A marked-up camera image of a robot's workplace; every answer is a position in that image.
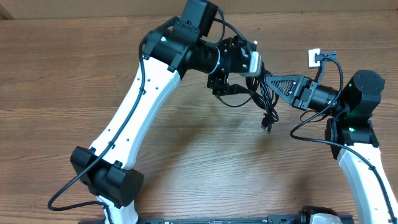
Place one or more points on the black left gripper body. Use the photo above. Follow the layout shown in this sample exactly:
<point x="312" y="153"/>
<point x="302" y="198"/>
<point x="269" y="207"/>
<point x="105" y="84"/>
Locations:
<point x="224" y="43"/>

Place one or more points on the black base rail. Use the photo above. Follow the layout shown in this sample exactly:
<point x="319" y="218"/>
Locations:
<point x="306" y="215"/>

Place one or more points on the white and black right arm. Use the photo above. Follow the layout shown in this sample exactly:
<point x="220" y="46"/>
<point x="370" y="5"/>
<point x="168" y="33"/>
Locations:
<point x="349" y="132"/>

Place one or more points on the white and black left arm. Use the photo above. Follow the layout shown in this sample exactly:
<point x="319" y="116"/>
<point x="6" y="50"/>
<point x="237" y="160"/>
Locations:
<point x="165" y="54"/>

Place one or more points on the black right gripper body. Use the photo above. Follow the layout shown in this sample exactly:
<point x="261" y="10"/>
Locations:
<point x="306" y="93"/>

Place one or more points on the cardboard back panel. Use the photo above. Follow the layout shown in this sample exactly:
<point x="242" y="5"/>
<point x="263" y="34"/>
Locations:
<point x="60" y="9"/>

